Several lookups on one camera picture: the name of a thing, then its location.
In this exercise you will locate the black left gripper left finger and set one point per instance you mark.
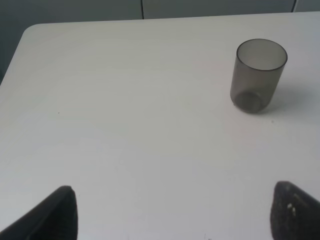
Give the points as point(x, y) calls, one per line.
point(54, 218)

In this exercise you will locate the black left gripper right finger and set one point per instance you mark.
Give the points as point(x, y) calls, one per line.
point(294, 215)

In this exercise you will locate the grey translucent cup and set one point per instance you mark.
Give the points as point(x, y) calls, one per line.
point(258, 67)

